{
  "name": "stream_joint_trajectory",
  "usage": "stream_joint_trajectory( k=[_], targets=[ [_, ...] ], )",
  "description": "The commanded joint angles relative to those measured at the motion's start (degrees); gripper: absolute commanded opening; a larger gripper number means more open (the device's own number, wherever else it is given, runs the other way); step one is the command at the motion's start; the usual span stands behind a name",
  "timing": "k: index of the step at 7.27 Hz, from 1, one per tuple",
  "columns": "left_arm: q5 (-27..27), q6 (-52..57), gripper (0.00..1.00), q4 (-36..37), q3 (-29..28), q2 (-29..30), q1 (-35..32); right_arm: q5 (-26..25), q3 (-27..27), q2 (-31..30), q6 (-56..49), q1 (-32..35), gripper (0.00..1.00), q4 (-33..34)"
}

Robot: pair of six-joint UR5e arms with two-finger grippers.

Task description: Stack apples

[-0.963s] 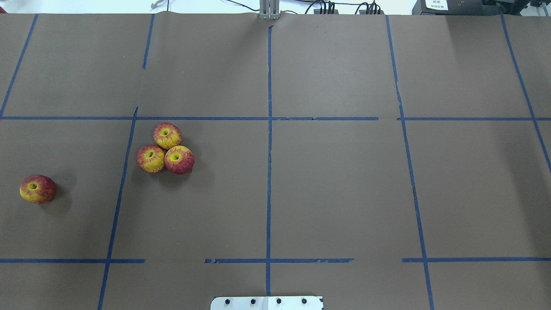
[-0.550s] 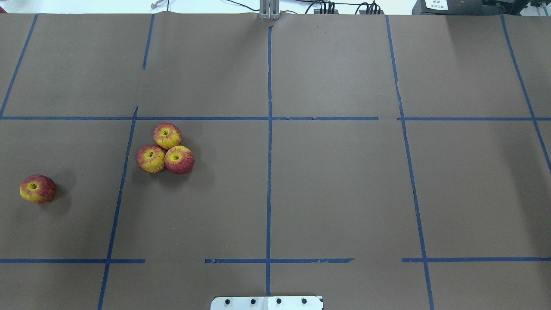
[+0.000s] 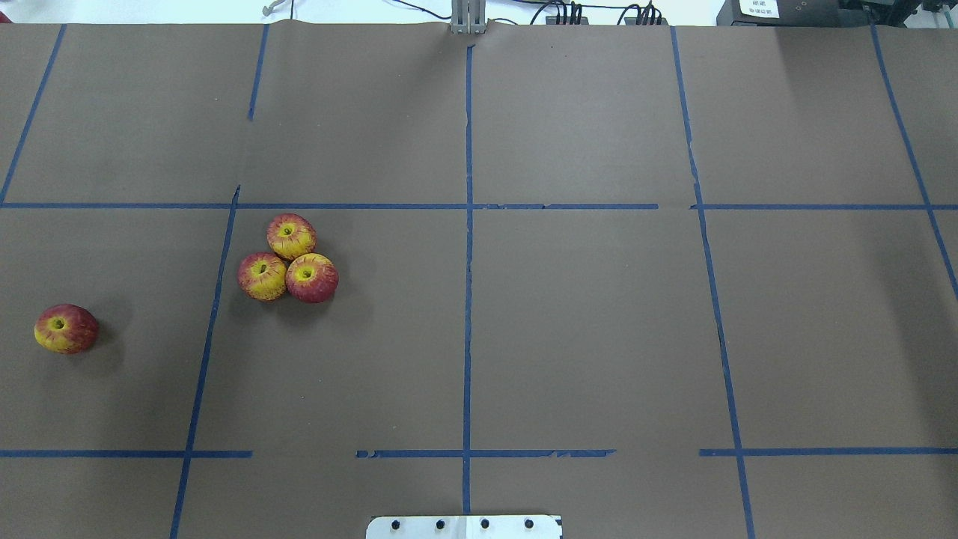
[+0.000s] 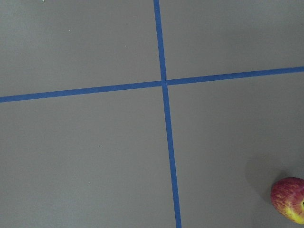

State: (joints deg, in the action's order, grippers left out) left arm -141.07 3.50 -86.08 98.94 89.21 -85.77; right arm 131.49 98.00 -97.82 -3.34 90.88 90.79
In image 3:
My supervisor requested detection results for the lone red yellow apple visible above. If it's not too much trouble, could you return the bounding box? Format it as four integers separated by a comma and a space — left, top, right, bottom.
34, 304, 100, 355

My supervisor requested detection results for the right red yellow apple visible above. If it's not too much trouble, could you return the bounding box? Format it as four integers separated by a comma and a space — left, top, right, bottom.
285, 253, 340, 304

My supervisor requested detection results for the far red yellow apple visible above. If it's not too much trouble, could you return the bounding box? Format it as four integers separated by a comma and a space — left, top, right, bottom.
266, 213, 317, 261

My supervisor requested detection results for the near red yellow apple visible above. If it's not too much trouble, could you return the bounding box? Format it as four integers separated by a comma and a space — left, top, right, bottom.
237, 252, 288, 302

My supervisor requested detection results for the far black orange adapter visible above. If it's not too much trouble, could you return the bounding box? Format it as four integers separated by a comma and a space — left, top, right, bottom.
534, 1, 587, 26

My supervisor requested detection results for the black desktop box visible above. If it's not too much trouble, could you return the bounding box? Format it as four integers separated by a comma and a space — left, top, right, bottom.
716, 1, 869, 28

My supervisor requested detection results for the aluminium frame post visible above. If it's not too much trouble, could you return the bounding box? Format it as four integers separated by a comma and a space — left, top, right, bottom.
449, 0, 488, 35

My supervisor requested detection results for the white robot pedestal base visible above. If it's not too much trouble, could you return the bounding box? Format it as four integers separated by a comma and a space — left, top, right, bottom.
365, 514, 564, 538

